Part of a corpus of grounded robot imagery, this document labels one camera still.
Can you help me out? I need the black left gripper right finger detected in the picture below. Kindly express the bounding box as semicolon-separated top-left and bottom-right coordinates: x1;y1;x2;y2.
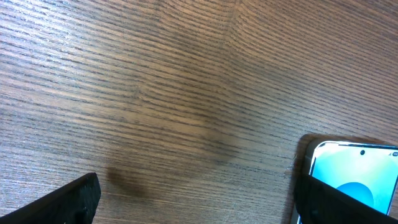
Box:
294;174;397;224

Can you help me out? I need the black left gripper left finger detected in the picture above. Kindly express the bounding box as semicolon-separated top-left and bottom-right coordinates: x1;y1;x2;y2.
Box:
1;172;101;224

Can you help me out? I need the blue screen smartphone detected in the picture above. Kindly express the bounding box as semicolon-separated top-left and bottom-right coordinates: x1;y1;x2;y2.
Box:
291;140;397;224

